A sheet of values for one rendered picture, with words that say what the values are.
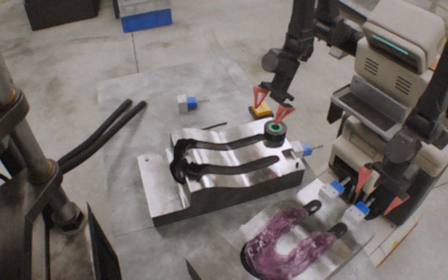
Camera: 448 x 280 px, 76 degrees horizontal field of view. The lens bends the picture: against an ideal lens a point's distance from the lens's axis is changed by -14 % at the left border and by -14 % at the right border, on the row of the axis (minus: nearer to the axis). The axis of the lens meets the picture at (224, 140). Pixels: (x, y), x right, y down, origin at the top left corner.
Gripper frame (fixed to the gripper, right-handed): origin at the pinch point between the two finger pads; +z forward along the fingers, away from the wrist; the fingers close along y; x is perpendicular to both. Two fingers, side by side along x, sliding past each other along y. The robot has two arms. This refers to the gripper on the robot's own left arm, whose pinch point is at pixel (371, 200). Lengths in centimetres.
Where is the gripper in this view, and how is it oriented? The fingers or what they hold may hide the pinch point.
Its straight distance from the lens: 91.5
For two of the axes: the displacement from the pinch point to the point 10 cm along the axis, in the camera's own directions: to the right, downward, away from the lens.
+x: 7.2, -0.5, 6.9
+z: -3.6, 8.3, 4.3
